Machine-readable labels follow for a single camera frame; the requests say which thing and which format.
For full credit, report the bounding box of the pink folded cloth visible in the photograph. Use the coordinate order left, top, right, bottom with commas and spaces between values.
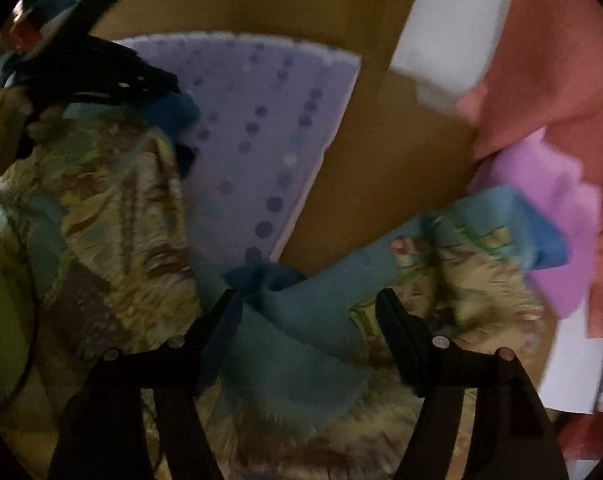
469, 127, 602, 321

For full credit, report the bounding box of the person's mustard yellow sweater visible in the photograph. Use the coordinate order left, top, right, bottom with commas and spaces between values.
0, 220, 47, 411

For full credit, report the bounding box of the purple dotted mat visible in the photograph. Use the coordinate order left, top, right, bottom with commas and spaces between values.
114, 32, 362, 266

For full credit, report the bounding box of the white paper sheet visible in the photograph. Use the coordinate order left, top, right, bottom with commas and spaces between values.
536, 305, 603, 413

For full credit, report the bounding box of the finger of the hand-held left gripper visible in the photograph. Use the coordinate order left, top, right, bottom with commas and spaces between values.
89, 37, 182, 106
174, 142, 200, 178

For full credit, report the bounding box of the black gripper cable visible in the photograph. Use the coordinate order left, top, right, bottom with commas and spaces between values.
9, 255, 40, 403

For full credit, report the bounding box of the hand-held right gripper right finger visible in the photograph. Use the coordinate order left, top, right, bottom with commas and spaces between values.
375, 288, 569, 480

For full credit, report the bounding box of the wooden window casing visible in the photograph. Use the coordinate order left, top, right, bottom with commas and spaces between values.
326, 0, 429, 93

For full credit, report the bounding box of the red and cream floral curtain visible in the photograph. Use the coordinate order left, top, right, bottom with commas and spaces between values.
456, 0, 603, 341

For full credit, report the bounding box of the blue patterned scarf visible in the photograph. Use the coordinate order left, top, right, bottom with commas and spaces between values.
0, 90, 569, 480

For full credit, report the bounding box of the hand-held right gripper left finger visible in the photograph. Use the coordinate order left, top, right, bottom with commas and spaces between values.
49, 288, 243, 480

